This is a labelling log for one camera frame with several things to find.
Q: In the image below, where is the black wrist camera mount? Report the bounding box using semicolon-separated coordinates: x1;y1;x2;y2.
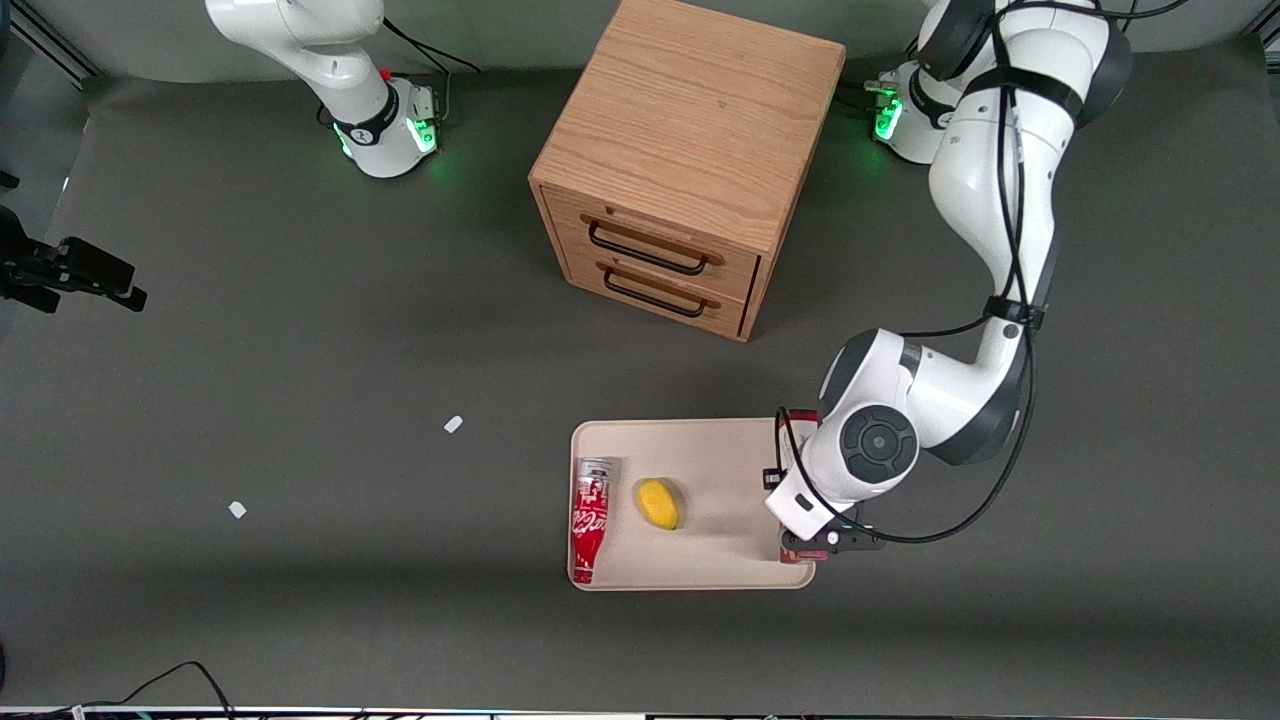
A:
782;528;888;562

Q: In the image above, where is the black base cable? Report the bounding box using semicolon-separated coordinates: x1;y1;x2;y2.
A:
382;17;482;77

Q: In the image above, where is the wooden two-drawer cabinet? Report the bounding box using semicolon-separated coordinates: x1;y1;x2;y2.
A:
528;0;847;343

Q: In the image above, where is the black drawer handle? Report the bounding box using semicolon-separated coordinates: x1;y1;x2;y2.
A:
602;264;709;320
587;219;710;277

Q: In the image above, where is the black camera clamp stand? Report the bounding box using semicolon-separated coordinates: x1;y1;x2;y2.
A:
0;205;149;315

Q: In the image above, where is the aluminium frame rail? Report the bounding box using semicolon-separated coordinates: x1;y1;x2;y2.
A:
5;0;101;83

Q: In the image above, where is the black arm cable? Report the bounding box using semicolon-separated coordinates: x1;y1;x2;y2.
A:
775;0;1193;547

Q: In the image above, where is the black floor cable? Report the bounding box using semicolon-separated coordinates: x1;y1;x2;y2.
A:
60;660;237;720

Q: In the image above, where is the red plaid cookie box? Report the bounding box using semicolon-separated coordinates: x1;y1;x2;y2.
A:
779;407;823;564

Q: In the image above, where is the yellow lemon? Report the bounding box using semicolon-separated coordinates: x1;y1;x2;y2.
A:
637;478;682;532

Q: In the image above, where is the cream plastic tray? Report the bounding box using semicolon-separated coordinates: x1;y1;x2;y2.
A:
567;418;817;591

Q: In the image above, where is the wooden drawer front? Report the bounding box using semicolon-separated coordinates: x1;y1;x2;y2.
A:
547;188;763;304
565;247;751;338

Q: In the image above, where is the red soda can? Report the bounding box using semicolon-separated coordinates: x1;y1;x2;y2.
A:
569;457;622;586

